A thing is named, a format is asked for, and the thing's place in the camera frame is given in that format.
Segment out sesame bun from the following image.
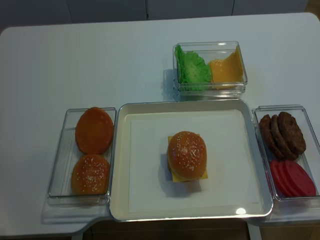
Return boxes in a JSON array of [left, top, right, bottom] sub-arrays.
[[166, 130, 208, 179], [71, 154, 110, 195]]

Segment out green lettuce leaf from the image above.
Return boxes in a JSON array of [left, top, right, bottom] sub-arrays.
[[174, 44, 212, 84]]

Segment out clear lettuce cheese container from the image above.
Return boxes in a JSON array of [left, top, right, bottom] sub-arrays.
[[172, 41, 248, 99]]

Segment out white metal tray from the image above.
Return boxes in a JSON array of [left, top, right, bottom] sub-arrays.
[[109, 99, 273, 222]]

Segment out yellow cheese slice on burger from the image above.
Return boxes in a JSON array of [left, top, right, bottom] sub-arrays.
[[167, 133, 209, 181]]

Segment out plain bottom bun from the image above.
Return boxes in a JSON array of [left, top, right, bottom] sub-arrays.
[[75, 107, 114, 155]]

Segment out yellow cheese slice in container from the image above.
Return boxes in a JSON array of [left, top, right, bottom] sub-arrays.
[[208, 46, 244, 84]]

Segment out clear plastic bun container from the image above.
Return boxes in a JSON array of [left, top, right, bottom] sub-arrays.
[[47, 108, 108, 206]]

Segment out white paper liner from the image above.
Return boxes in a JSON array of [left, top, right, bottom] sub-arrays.
[[128, 109, 263, 215]]

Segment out brown meat patty left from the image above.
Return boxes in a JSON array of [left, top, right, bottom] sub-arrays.
[[259, 114, 285, 161]]

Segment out brown meat patty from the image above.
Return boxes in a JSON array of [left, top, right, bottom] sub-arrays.
[[271, 114, 298, 161], [278, 111, 306, 155], [259, 114, 285, 161]]

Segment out brown meat patty middle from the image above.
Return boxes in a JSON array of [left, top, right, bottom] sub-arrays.
[[271, 114, 298, 161]]

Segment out clear patty tomato container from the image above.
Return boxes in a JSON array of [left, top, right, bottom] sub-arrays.
[[252, 105, 320, 201]]

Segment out brown meat patty right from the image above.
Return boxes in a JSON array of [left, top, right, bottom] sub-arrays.
[[278, 111, 306, 155]]

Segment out red tomato slice left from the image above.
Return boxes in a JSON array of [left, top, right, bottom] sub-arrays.
[[270, 160, 292, 197]]

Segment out red tomato slice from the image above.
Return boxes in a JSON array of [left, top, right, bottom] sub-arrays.
[[284, 160, 316, 197], [277, 161, 299, 197], [270, 160, 292, 197]]

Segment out red tomato slice middle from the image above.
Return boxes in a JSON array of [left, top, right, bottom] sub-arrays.
[[277, 161, 299, 197]]

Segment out red tomato slice front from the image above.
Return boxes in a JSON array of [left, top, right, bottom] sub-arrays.
[[284, 160, 316, 197]]

